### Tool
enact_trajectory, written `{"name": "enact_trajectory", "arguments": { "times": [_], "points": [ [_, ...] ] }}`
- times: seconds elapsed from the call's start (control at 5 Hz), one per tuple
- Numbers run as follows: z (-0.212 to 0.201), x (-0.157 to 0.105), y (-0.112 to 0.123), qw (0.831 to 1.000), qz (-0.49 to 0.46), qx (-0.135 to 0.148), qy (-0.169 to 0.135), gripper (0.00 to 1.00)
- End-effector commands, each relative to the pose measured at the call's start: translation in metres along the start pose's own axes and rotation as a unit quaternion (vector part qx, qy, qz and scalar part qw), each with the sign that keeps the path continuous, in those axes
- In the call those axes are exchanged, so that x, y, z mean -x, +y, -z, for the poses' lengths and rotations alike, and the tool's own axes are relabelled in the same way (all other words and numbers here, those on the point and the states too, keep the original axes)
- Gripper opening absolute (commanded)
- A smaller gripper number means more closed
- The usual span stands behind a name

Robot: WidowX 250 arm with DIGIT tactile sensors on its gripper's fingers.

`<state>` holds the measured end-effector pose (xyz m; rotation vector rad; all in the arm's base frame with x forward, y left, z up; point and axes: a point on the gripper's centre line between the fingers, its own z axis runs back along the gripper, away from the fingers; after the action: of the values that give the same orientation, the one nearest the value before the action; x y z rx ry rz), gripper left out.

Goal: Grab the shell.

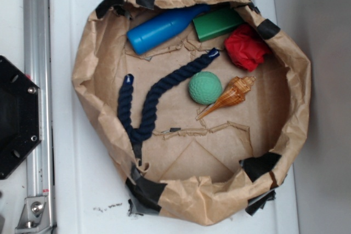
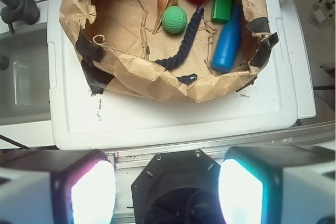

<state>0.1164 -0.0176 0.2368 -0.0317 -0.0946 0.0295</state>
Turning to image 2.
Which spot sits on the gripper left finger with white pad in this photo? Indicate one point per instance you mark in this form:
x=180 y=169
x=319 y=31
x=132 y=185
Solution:
x=54 y=186

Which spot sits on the brown paper bag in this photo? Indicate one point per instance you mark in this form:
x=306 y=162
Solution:
x=116 y=48

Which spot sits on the green rectangular block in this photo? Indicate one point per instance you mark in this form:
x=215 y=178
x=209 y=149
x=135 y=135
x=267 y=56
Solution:
x=221 y=11

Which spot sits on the black clamp knob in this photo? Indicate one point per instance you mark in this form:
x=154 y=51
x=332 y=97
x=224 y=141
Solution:
x=19 y=10

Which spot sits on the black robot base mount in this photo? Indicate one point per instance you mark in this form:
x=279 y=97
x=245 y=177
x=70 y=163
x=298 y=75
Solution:
x=178 y=187

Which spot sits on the aluminium rail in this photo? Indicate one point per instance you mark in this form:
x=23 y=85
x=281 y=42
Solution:
x=312 y=134

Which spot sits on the blue plastic bottle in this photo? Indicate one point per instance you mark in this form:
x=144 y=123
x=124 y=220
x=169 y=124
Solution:
x=228 y=43

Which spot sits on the brown spiral conch shell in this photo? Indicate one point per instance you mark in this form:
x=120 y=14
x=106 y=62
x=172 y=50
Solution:
x=162 y=5

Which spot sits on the green dimpled ball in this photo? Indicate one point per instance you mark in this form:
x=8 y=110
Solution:
x=174 y=19

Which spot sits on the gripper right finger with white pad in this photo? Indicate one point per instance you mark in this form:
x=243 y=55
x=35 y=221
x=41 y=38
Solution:
x=278 y=184

